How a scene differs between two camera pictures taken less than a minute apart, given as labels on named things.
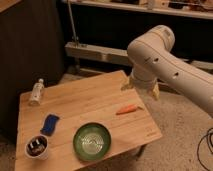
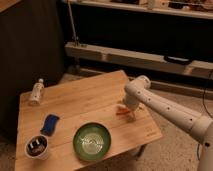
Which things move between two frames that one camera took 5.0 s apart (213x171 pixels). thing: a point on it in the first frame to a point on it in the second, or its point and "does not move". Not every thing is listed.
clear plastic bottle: (36, 93) does not move
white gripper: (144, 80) to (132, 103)
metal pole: (75, 37) does not move
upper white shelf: (200, 9) does not move
